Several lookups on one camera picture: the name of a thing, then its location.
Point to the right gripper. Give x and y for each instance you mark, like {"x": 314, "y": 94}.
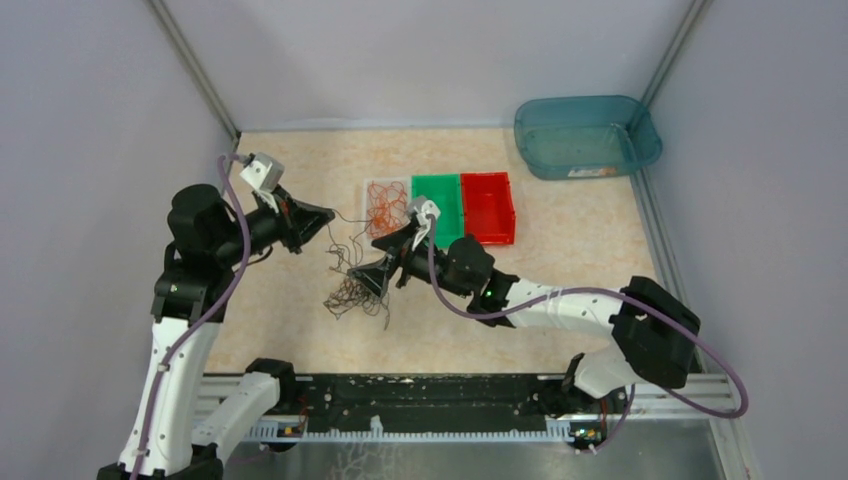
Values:
{"x": 406, "y": 256}

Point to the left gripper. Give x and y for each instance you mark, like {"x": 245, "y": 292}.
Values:
{"x": 297, "y": 221}

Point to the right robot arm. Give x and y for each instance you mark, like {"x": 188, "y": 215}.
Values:
{"x": 649, "y": 333}

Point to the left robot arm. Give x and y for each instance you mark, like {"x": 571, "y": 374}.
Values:
{"x": 212, "y": 244}

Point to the white plastic bin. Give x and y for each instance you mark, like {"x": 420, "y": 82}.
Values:
{"x": 384, "y": 204}

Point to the green plastic bin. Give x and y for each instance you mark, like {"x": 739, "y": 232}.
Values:
{"x": 445, "y": 191}

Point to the red plastic bin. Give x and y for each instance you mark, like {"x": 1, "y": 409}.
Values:
{"x": 488, "y": 207}

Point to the teal translucent tub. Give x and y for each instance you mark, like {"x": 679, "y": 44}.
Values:
{"x": 585, "y": 137}

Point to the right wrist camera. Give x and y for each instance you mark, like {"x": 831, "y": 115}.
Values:
{"x": 421, "y": 211}

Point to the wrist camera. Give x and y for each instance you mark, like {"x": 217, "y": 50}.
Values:
{"x": 262, "y": 173}
{"x": 421, "y": 211}

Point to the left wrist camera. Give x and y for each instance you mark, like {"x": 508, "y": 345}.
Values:
{"x": 262, "y": 173}

